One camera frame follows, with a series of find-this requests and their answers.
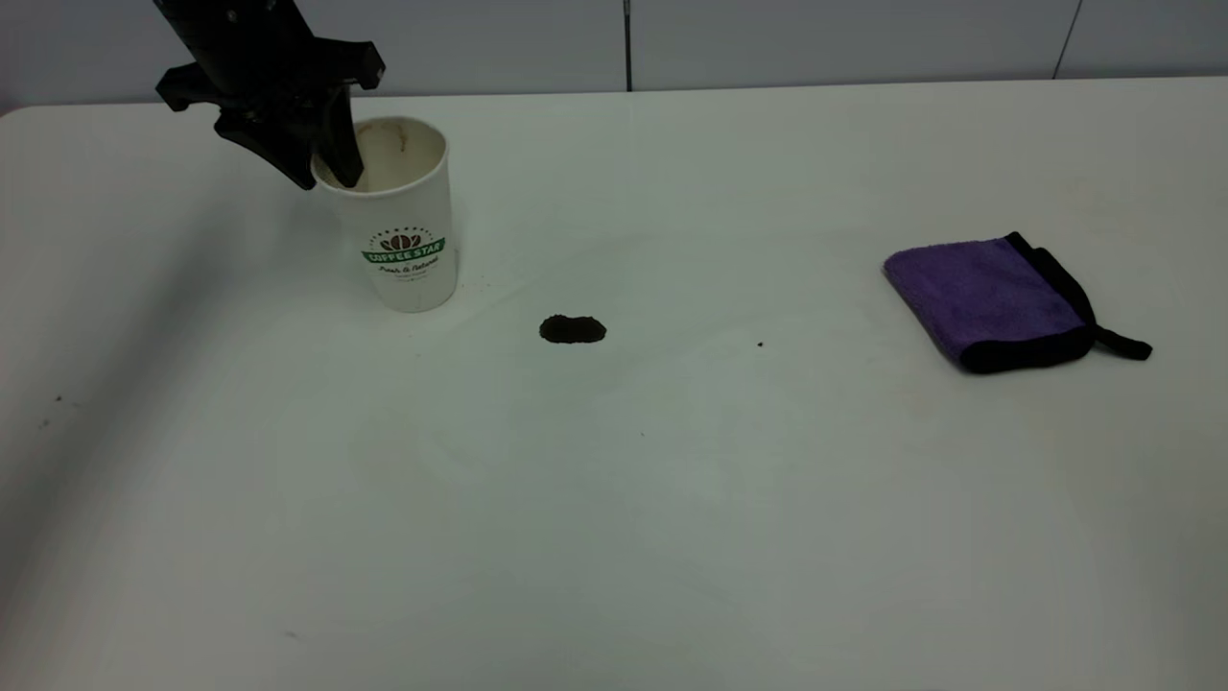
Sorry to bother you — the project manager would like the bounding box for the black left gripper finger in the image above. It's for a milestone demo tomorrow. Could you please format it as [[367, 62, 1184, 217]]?
[[216, 106, 323, 191], [320, 88, 366, 190]]

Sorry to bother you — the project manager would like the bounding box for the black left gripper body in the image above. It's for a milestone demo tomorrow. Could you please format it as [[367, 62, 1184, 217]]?
[[153, 0, 386, 122]]

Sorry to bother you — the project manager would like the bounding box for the white paper coffee cup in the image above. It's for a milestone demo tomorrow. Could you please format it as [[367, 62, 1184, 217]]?
[[312, 116, 460, 314]]

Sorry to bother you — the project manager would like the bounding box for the purple cloth with black trim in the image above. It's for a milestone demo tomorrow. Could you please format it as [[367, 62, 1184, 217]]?
[[882, 231, 1153, 375]]

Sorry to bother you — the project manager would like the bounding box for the dark coffee spill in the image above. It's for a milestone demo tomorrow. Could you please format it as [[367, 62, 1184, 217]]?
[[539, 315, 608, 346]]

